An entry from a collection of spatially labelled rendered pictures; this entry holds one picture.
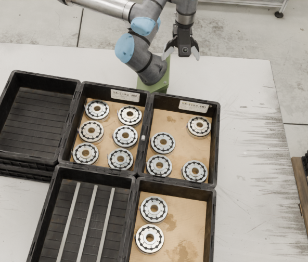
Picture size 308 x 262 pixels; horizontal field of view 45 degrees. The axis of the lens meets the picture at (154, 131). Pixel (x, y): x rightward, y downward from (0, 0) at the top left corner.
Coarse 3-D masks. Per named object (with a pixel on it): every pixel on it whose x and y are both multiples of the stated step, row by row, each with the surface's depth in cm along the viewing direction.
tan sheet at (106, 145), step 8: (112, 104) 165; (120, 104) 165; (128, 104) 165; (112, 112) 162; (88, 120) 159; (112, 120) 160; (104, 128) 158; (112, 128) 158; (136, 128) 159; (104, 136) 156; (104, 144) 154; (112, 144) 154; (72, 152) 151; (104, 152) 152; (136, 152) 153; (72, 160) 149; (104, 160) 150; (120, 160) 151
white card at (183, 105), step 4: (180, 100) 158; (180, 104) 160; (184, 104) 160; (188, 104) 160; (192, 104) 159; (196, 104) 159; (200, 104) 159; (204, 104) 158; (180, 108) 163; (184, 108) 162; (188, 108) 162; (192, 108) 162; (196, 108) 161; (200, 108) 161; (204, 108) 160; (204, 112) 163
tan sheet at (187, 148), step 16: (160, 112) 165; (176, 112) 165; (160, 128) 160; (176, 128) 161; (176, 144) 157; (192, 144) 157; (208, 144) 158; (176, 160) 153; (208, 160) 154; (176, 176) 149
